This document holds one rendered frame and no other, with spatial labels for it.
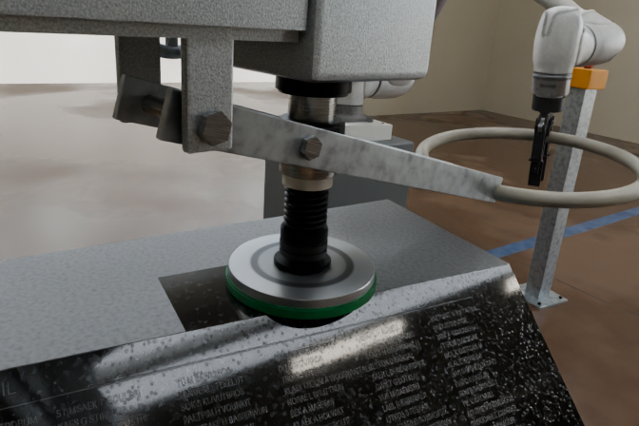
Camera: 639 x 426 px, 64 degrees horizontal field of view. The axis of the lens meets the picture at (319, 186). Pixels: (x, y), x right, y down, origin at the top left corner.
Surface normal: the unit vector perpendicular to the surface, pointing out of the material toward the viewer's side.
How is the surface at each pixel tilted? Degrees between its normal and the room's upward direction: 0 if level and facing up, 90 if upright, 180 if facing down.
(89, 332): 0
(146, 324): 0
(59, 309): 0
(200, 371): 45
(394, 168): 90
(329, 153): 90
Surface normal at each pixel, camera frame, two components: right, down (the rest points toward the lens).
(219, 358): 0.36, -0.46
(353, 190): 0.56, 0.29
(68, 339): 0.07, -0.95
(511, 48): -0.83, 0.12
